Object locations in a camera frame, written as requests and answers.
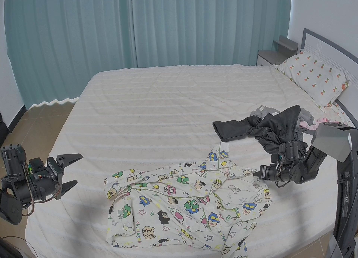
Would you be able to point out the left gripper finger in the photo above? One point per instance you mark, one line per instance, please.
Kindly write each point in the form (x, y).
(67, 188)
(68, 160)

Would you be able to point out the white printed pyjama top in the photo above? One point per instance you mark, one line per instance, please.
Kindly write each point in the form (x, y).
(181, 203)

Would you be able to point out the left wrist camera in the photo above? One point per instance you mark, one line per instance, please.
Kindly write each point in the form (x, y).
(36, 166)

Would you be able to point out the black garment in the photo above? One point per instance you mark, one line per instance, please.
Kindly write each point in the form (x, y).
(268, 133)

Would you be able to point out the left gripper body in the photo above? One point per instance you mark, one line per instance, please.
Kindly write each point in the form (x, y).
(39, 189)

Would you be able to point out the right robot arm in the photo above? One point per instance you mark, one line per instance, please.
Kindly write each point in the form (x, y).
(330, 142)

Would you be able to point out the bed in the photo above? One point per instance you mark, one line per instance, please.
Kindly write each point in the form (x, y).
(153, 111)

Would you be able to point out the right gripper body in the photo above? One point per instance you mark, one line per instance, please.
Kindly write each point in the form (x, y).
(270, 173)

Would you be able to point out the white printed pillow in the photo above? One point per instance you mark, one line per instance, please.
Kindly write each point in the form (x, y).
(313, 78)

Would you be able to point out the grey bedside table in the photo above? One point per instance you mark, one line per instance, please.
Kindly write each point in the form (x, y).
(270, 55)

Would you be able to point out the grey garment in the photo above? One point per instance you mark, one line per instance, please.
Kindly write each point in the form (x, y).
(306, 115)

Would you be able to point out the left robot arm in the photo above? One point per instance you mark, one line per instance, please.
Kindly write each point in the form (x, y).
(11, 161)

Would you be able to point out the blue-green curtain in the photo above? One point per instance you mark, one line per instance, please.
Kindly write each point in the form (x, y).
(70, 27)
(209, 13)

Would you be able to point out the pink garment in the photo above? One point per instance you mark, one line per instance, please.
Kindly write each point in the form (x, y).
(307, 124)

